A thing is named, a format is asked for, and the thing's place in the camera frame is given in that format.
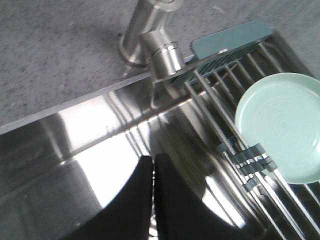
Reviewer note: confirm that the stainless steel faucet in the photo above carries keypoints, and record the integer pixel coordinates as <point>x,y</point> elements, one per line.
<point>149,41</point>

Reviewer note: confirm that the pale green round plate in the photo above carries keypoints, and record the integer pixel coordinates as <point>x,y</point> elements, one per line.
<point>281,112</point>

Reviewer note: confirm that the grey-blue roll-up drying rack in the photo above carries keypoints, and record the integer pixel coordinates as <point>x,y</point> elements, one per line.
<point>266,206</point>

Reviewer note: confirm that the stainless steel sink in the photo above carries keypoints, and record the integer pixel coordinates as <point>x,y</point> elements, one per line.
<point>61,170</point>

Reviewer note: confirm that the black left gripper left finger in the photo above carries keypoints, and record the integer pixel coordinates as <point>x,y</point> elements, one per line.
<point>128,215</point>

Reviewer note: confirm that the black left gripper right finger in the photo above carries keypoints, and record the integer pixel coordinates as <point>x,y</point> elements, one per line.
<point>180,214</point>

